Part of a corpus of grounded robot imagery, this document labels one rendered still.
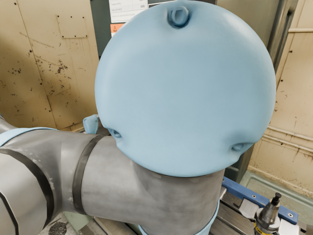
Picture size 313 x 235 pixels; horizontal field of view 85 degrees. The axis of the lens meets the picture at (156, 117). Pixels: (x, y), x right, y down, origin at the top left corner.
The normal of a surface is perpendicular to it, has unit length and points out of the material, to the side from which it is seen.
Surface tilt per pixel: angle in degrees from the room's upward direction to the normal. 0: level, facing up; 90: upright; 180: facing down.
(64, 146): 15
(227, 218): 0
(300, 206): 0
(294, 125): 90
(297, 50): 90
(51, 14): 90
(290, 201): 0
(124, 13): 90
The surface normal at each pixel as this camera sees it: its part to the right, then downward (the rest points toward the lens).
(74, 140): 0.00, -0.90
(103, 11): -0.66, 0.34
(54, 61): 0.75, 0.29
